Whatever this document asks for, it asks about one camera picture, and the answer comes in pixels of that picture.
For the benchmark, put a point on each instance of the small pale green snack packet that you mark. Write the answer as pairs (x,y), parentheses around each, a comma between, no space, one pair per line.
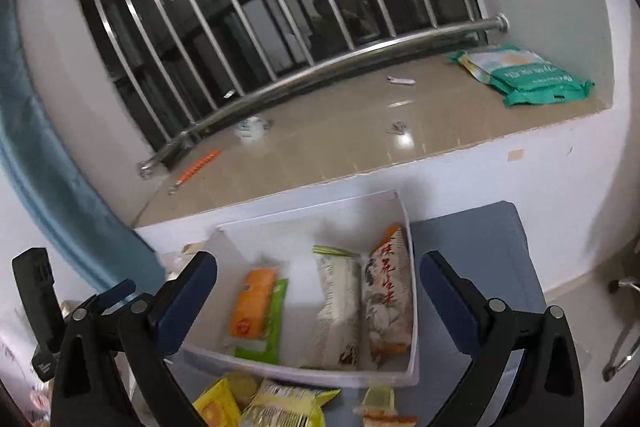
(380,399)

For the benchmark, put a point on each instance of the blue curtain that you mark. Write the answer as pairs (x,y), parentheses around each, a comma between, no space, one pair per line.
(40,157)

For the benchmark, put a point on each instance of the white orange-tipped snack packet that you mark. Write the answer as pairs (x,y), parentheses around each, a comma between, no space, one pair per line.
(390,297)

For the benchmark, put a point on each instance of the green wet wipes pack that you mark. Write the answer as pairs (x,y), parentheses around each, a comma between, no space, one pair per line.
(530,79)

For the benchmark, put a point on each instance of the clear yellow-green snack packet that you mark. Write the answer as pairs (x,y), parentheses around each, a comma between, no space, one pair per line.
(285,407)

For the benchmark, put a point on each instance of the steel window guard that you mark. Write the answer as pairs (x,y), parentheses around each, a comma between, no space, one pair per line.
(350,56)

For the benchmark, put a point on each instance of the white cardboard box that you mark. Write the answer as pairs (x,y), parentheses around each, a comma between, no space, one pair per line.
(300,267)

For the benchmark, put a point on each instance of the clear tape roll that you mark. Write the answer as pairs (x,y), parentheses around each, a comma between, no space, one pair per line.
(252,129)

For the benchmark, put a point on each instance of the white green-tipped snack packet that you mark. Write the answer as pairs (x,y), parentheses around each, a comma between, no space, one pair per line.
(335,307)

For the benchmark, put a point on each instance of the orange beaded tool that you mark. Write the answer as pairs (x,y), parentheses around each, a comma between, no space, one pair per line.
(202,159)

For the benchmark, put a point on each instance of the orange snack packet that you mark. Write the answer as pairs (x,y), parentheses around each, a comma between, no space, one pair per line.
(252,302)

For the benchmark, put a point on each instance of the yellow snack packet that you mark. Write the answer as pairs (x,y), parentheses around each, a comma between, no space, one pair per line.
(215,407)

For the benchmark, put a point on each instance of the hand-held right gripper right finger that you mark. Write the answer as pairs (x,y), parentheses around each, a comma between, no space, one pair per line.
(445,302)

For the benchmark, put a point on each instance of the dark glass window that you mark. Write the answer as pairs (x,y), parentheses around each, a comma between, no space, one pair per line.
(200,24)

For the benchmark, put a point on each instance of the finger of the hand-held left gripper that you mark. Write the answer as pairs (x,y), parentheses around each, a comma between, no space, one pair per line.
(117,291)

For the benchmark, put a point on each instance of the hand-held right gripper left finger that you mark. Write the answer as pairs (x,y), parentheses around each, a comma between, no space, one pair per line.
(185,297)

